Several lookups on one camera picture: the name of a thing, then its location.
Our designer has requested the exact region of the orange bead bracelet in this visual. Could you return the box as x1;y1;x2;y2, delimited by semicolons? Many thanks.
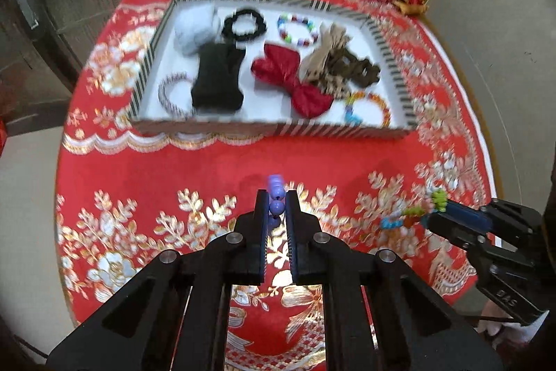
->
343;90;392;128

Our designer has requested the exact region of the green and blue bead bracelet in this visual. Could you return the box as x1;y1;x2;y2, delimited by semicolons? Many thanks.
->
380;188;448;230

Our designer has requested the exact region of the white fluffy scrunchie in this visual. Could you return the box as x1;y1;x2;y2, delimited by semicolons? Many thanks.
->
174;3;222;56

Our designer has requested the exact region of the person's right hand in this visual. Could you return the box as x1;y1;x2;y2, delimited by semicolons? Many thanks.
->
475;300;528;343

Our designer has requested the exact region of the black velvet bow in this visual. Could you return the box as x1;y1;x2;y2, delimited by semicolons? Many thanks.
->
190;42;246;113

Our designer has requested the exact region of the dark brown scrunchie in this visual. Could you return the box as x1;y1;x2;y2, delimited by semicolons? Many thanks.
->
339;49;382;87

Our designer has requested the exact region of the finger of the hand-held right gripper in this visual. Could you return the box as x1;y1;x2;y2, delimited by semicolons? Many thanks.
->
426;215;489;263
443;199;493;230

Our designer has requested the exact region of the silver striped bangle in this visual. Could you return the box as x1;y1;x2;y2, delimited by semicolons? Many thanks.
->
157;72;196;120

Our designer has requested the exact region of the striped jewelry tray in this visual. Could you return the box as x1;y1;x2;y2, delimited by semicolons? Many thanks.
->
129;0;418;140

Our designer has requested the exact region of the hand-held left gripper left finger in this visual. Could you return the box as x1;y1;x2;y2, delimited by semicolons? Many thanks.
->
46;189;269;371

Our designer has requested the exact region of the red gold floral tablecloth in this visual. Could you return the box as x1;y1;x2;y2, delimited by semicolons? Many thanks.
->
54;0;493;371

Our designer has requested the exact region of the beige fabric bow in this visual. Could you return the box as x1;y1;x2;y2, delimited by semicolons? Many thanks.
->
302;22;350;80

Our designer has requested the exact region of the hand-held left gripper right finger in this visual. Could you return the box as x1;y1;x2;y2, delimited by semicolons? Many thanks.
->
284;189;502;371

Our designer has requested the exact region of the multicolour bead bracelet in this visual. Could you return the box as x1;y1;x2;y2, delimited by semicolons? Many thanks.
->
277;12;320;48

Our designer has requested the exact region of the black scrunchie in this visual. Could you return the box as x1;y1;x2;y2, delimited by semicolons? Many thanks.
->
221;6;267;43

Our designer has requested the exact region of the purple bead bracelet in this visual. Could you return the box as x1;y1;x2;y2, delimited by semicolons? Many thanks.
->
266;175;287;233

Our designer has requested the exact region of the dark red satin bow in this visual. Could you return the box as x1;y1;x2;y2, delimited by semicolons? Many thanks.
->
251;43;334;120

